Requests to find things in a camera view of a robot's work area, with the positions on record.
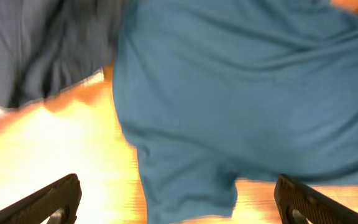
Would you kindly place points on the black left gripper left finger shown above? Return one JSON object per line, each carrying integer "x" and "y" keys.
{"x": 56, "y": 203}

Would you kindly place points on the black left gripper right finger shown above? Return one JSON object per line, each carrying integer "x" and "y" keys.
{"x": 299, "y": 203}

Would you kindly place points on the teal blue t-shirt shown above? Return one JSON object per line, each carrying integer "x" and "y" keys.
{"x": 209, "y": 91}

